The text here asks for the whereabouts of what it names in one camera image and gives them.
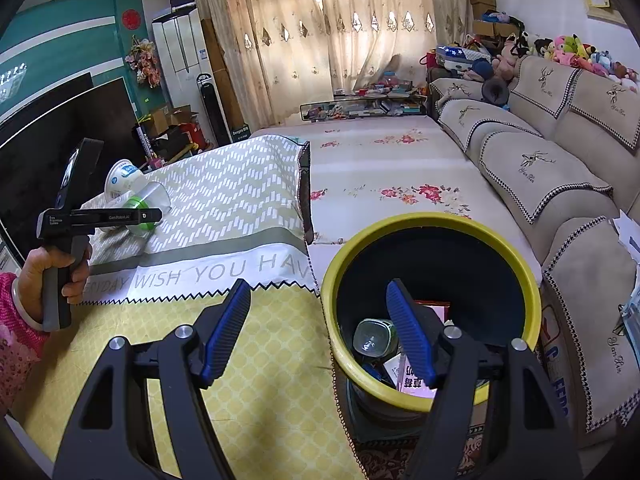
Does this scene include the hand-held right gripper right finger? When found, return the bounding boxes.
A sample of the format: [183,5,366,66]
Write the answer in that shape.
[385,280,583,480]

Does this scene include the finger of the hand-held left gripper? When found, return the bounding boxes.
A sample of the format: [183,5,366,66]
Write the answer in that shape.
[70,206,163,226]

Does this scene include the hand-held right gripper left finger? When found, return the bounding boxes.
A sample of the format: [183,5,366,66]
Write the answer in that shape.
[52,277,252,480]

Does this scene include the clear cup with green label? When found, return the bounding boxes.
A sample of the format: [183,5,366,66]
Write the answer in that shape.
[122,182,172,237]

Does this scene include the yellow-rimmed black bin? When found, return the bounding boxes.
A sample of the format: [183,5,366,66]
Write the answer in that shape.
[321,212,543,443]

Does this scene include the person's left forearm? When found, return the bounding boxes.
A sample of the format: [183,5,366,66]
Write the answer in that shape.
[0,272,51,416]

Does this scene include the person's left hand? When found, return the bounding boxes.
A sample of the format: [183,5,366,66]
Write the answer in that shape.
[19,245,93,312]

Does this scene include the white paper bowl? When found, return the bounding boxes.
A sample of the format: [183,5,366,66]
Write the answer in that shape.
[104,159,143,200]

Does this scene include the black television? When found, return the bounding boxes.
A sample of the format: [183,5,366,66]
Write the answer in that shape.
[0,77,146,261]

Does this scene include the yellow patterned tablecloth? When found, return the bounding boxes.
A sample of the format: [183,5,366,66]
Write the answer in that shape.
[10,282,361,480]

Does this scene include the grey chevron printed cloth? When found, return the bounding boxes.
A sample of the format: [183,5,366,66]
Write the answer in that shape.
[77,134,321,306]

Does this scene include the artificial flower decoration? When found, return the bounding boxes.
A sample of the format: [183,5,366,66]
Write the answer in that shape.
[125,35,162,88]

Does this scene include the pale bangle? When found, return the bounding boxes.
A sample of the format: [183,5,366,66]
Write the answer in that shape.
[11,277,46,332]

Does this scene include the dark patterned rug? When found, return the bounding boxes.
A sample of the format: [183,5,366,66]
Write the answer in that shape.
[340,400,491,480]

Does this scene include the black tower fan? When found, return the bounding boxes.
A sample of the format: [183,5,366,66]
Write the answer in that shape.
[196,73,221,148]

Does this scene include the white floral cloth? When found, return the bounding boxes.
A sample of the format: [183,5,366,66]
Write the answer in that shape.
[250,115,543,286]

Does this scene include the beige sofa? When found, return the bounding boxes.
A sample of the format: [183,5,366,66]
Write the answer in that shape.
[427,55,640,436]

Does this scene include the beige embroidered curtain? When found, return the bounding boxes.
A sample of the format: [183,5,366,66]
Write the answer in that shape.
[315,0,471,116]
[192,0,328,131]

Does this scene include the low shelf of clutter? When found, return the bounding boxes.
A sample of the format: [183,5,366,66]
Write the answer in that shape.
[300,80,431,123]

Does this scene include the blue patterned bag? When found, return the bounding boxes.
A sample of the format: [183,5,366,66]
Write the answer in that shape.
[435,45,493,81]

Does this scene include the pile of plush toys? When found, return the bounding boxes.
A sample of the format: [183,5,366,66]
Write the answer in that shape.
[492,30,640,92]

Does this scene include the stack of cardboard boxes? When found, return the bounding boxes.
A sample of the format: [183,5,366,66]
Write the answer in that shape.
[467,0,502,36]

